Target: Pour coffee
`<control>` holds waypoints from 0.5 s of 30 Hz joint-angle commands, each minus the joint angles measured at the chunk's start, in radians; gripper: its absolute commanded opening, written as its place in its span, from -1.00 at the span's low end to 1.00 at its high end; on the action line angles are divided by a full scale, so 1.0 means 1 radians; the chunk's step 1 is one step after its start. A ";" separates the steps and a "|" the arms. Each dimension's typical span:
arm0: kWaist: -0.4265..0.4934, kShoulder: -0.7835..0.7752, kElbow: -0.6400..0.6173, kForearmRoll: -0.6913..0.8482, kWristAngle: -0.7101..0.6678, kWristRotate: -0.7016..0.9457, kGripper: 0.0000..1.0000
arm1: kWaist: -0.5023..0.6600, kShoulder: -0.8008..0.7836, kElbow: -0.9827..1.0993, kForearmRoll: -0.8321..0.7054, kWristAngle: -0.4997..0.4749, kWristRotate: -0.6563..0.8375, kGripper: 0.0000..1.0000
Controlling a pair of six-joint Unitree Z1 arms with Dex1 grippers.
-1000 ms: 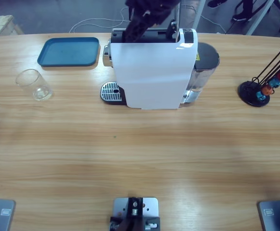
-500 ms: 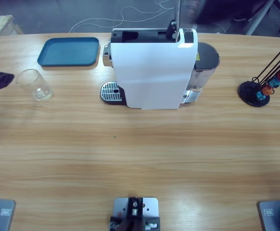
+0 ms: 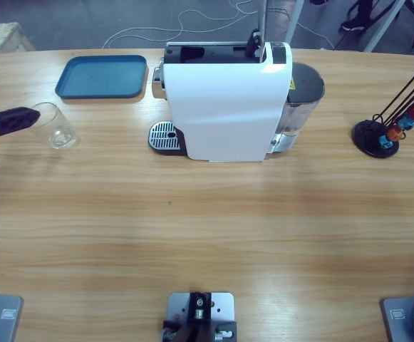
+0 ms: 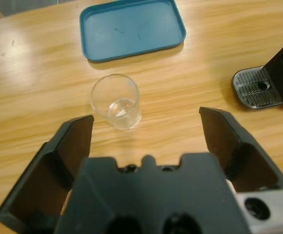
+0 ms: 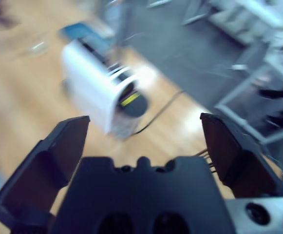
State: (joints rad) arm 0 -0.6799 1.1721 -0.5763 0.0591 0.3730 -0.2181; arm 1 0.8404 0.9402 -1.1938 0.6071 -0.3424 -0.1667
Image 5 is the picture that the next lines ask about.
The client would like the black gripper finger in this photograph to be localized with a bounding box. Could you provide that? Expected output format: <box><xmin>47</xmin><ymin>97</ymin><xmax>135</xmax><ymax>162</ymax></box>
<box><xmin>0</xmin><ymin>116</ymin><xmax>91</xmax><ymax>234</ymax></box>
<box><xmin>199</xmin><ymin>112</ymin><xmax>283</xmax><ymax>198</ymax></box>

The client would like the clear drinking glass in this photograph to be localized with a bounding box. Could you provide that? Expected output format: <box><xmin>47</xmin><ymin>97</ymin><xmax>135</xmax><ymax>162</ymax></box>
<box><xmin>25</xmin><ymin>33</ymin><xmax>51</xmax><ymax>57</ymax></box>

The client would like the white capsule coffee machine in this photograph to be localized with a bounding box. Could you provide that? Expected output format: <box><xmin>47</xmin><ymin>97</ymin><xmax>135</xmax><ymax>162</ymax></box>
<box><xmin>60</xmin><ymin>36</ymin><xmax>150</xmax><ymax>141</ymax></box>

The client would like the white metal table leg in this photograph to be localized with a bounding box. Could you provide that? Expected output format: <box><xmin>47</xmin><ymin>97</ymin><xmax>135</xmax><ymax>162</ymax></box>
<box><xmin>214</xmin><ymin>43</ymin><xmax>283</xmax><ymax>147</ymax></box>

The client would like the black sneaker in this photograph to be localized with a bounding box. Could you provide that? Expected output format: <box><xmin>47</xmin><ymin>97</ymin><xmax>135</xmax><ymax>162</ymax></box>
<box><xmin>258</xmin><ymin>87</ymin><xmax>283</xmax><ymax>100</ymax></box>

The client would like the water tank with black lid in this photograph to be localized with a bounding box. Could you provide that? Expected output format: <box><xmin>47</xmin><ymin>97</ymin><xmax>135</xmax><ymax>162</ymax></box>
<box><xmin>112</xmin><ymin>81</ymin><xmax>150</xmax><ymax>141</ymax></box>

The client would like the blue plastic tray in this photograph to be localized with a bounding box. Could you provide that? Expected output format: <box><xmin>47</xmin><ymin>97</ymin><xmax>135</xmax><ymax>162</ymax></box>
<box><xmin>58</xmin><ymin>21</ymin><xmax>114</xmax><ymax>51</ymax></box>

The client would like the black power cable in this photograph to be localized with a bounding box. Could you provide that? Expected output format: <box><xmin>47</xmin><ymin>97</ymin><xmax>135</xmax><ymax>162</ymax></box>
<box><xmin>131</xmin><ymin>90</ymin><xmax>185</xmax><ymax>135</ymax></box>

